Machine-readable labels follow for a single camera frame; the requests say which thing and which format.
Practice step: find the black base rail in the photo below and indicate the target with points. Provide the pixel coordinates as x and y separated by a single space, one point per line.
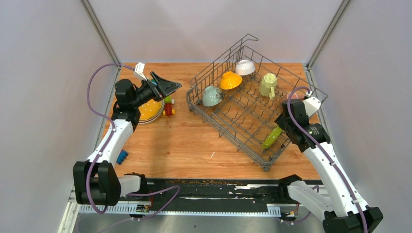
218 196

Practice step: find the white bowl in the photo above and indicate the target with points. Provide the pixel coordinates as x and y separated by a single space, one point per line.
245 67

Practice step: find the blue toy brick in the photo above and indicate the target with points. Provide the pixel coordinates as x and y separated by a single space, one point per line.
121 157

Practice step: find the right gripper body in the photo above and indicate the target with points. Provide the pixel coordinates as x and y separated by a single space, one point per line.
282 123

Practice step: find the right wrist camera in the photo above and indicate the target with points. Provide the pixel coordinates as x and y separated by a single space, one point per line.
312 105

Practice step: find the pale yellow mug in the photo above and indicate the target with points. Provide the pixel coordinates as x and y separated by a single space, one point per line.
268 85

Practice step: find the pale green bowl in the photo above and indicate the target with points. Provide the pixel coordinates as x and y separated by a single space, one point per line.
212 96

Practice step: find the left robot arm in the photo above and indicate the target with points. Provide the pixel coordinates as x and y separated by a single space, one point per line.
95 179

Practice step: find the red green toy bricks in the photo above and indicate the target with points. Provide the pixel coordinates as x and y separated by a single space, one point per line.
168 106

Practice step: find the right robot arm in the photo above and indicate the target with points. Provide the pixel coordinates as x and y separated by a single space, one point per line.
345 210

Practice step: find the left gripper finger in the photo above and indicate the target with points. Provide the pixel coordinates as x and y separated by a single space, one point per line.
166 88
158 79

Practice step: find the grey wire dish rack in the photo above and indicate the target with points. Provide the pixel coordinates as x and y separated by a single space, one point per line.
244 116

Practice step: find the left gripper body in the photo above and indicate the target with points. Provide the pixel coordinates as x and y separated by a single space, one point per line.
147 92

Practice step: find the green polka dot plate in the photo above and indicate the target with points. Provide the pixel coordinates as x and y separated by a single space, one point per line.
272 137

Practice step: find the yellow polka dot plate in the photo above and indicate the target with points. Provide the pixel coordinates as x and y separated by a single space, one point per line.
150 111

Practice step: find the yellow bowl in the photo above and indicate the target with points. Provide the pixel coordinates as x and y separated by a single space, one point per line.
230 80

